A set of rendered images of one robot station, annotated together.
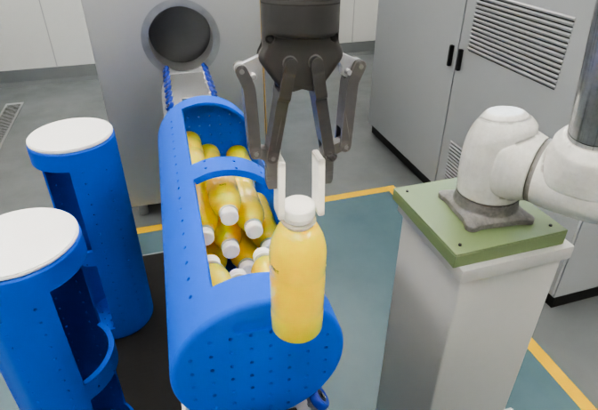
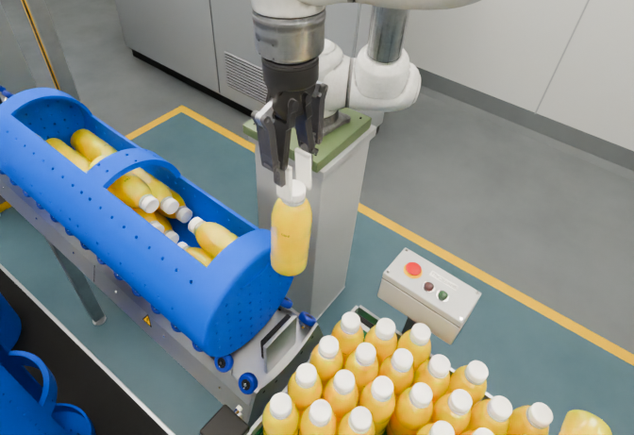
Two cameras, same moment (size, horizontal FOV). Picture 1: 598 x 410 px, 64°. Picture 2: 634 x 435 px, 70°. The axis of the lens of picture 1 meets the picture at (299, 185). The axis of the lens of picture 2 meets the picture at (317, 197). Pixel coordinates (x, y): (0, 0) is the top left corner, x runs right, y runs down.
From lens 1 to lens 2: 0.37 m
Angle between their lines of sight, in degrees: 33
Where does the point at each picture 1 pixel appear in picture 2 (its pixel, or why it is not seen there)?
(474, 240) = (323, 147)
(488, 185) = not seen: hidden behind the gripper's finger
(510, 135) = (328, 64)
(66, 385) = (27, 416)
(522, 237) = (349, 133)
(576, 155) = (378, 71)
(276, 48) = (283, 96)
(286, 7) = (297, 73)
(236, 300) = (236, 266)
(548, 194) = (363, 100)
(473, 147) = not seen: hidden behind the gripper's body
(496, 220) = (329, 126)
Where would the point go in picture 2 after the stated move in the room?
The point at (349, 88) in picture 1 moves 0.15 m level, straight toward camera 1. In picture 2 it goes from (320, 104) to (379, 164)
